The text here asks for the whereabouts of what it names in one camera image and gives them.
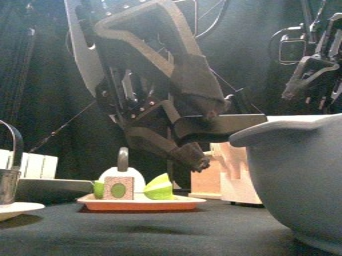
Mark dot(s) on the green toy lime wedge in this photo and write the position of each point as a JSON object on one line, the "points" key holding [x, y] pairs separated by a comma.
{"points": [[160, 190]]}

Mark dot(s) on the pink rectangular tray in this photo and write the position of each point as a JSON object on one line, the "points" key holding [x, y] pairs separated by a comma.
{"points": [[133, 205]]}

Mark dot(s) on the white toy toaster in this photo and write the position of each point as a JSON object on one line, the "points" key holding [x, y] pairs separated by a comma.
{"points": [[235, 186]]}

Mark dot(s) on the white toy oven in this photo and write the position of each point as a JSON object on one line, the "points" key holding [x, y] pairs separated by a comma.
{"points": [[41, 166]]}

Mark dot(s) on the blue-grey bowl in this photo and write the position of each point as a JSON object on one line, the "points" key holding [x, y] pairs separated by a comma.
{"points": [[302, 186]]}

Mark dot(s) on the small metal cup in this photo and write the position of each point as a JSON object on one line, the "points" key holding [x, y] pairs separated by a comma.
{"points": [[8, 186]]}

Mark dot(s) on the white saucer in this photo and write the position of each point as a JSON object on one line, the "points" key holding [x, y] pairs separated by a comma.
{"points": [[20, 209]]}

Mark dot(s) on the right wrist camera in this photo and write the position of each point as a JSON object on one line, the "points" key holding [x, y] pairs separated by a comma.
{"points": [[292, 50]]}

